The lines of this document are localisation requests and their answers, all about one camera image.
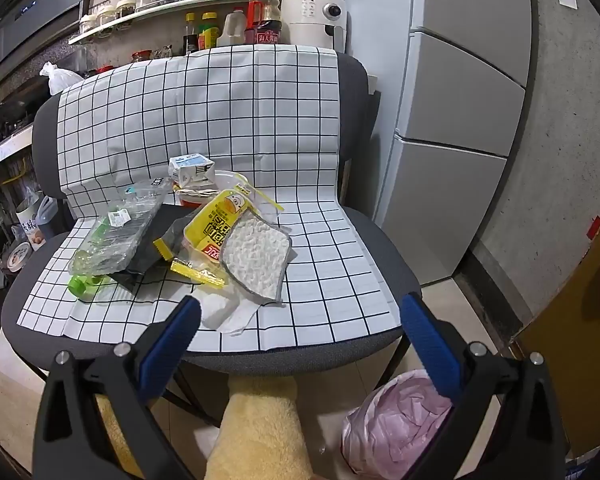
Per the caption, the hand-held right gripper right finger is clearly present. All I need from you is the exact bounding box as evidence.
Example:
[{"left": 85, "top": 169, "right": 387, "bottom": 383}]
[{"left": 400, "top": 292, "right": 567, "bottom": 480}]

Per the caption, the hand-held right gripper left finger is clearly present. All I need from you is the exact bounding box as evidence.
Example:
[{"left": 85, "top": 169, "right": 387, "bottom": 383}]
[{"left": 32, "top": 296, "right": 203, "bottom": 480}]

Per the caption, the pink trash bag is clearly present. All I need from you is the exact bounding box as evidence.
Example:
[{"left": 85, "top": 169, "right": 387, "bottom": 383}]
[{"left": 341, "top": 369, "right": 473, "bottom": 472}]

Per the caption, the black snack bag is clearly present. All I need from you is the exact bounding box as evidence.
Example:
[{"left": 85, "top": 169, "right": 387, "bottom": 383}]
[{"left": 107, "top": 203, "right": 202, "bottom": 291}]

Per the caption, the yellow snack packet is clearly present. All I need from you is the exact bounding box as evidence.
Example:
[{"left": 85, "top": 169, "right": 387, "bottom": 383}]
[{"left": 152, "top": 183, "right": 286, "bottom": 289}]

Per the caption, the white green snack packet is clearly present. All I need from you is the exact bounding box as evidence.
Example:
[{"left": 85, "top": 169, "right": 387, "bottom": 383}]
[{"left": 168, "top": 154, "right": 216, "bottom": 192}]

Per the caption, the crumpled white tissue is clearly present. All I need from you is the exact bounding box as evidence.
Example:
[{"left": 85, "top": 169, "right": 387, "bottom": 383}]
[{"left": 200, "top": 292, "right": 259, "bottom": 336}]

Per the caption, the white grey-edged dish cloth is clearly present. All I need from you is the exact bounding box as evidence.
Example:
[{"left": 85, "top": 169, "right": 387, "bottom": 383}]
[{"left": 221, "top": 210, "right": 294, "bottom": 306}]

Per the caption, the crushed clear green-capped bottle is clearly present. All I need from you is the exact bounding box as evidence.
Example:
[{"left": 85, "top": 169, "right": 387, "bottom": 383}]
[{"left": 69, "top": 177, "right": 176, "bottom": 303}]

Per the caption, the yellow towel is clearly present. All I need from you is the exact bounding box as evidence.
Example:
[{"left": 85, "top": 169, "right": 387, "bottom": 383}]
[{"left": 205, "top": 375, "right": 316, "bottom": 480}]

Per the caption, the mustard wooden panel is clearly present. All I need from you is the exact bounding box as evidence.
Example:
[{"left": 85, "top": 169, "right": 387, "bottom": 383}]
[{"left": 512, "top": 200, "right": 600, "bottom": 461}]

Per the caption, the red white instant noodle cup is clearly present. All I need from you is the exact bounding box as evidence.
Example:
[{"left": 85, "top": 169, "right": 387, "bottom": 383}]
[{"left": 172, "top": 171, "right": 249, "bottom": 209}]

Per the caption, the white printed bucket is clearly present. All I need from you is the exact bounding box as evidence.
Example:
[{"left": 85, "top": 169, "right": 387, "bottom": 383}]
[{"left": 14, "top": 208, "right": 47, "bottom": 253}]

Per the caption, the white black-checked cloth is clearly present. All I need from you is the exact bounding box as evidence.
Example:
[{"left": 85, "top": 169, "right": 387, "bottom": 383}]
[{"left": 19, "top": 44, "right": 400, "bottom": 353}]

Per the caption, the white refrigerator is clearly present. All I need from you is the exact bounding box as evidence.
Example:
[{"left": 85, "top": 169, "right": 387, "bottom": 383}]
[{"left": 340, "top": 0, "right": 534, "bottom": 286}]

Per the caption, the grey upholstered chair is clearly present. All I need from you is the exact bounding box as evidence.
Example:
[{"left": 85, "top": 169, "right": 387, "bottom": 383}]
[{"left": 0, "top": 52, "right": 423, "bottom": 428}]

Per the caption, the white plastic bag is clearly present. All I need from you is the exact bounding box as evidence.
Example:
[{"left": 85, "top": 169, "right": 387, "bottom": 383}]
[{"left": 40, "top": 61, "right": 84, "bottom": 96}]

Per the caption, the dark sauce bottle yellow cap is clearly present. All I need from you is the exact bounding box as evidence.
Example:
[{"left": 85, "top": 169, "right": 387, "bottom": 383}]
[{"left": 183, "top": 12, "right": 200, "bottom": 56}]

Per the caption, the yellow seasoning bottle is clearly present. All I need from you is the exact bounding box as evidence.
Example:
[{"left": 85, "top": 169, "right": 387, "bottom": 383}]
[{"left": 198, "top": 12, "right": 220, "bottom": 51}]

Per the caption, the white jug with red cap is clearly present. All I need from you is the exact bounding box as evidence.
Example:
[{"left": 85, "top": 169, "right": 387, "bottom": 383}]
[{"left": 216, "top": 7, "right": 246, "bottom": 47}]

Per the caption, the large dark oil bottle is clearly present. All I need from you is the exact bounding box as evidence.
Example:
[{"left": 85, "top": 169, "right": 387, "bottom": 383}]
[{"left": 245, "top": 0, "right": 284, "bottom": 45}]

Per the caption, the black range hood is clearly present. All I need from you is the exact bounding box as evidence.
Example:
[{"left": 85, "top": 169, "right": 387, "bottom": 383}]
[{"left": 0, "top": 0, "right": 99, "bottom": 94}]

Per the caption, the metal wall shelf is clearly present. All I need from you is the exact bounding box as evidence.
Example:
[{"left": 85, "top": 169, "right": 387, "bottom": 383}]
[{"left": 69, "top": 0, "right": 284, "bottom": 45}]

